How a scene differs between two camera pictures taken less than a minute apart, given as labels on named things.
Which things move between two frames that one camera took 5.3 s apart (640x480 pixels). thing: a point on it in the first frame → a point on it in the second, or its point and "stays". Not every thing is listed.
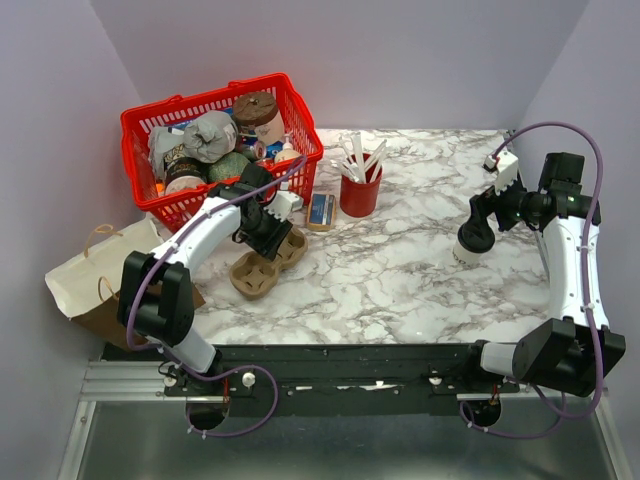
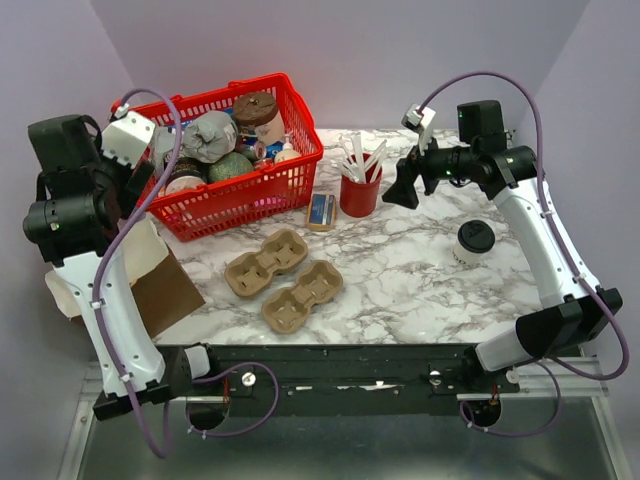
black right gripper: (488, 202) → (407, 170)
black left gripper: (269, 246) → (134, 185)
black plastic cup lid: (476, 236) stays
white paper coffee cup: (465, 257) stays
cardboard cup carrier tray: (253, 276) stays
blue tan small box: (321, 212) stays
